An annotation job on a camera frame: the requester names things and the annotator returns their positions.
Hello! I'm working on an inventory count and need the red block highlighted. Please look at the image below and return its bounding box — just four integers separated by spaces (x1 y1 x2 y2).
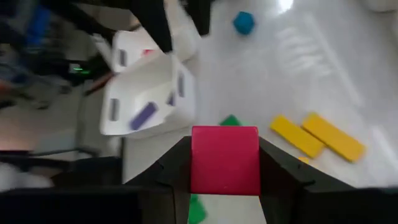
190 125 261 197

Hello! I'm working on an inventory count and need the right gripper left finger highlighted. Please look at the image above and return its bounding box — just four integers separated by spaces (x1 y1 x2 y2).
124 136 192 224

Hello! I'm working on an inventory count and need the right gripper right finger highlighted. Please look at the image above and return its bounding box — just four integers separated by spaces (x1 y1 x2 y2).
259 136 355 224

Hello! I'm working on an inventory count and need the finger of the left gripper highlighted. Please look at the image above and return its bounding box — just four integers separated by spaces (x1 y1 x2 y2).
130 0 174 54
186 0 212 37

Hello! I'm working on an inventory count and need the green cube block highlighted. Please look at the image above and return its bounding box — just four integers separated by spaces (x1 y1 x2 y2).
218 114 243 127

